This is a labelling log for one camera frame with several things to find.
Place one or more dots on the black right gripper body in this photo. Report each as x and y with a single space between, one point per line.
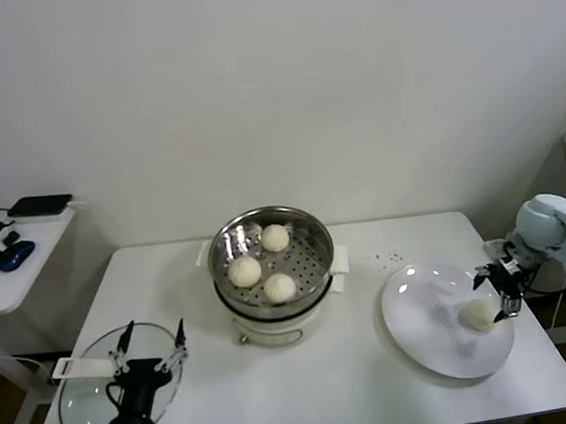
507 279

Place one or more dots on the white side desk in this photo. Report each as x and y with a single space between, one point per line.
25 289

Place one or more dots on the small black device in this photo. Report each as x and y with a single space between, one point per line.
11 237

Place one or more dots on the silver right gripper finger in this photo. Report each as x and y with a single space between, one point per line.
483 274
511 304

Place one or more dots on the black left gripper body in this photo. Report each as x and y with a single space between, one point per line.
138 386

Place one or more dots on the flat black drive box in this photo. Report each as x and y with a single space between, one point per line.
39 204

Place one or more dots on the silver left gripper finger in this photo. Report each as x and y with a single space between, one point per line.
126 343
180 339

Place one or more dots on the blue computer mouse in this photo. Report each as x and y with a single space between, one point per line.
15 255

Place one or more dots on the white electric cooker base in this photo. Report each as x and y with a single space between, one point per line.
274 330

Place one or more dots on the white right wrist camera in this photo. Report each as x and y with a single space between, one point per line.
496 246

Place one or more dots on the scattered black crumbs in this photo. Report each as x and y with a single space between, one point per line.
388 258

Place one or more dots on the white steamed baozi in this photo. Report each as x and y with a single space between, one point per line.
279 288
476 316
245 272
275 238

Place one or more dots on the perforated steel steamer basket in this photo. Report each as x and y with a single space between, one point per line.
308 264

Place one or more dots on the large white plate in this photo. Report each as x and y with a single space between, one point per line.
424 328

